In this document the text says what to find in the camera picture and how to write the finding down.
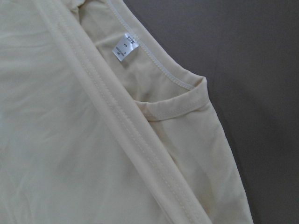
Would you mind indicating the beige long-sleeve printed shirt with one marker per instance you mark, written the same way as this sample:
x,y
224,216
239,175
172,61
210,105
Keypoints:
x,y
99,125

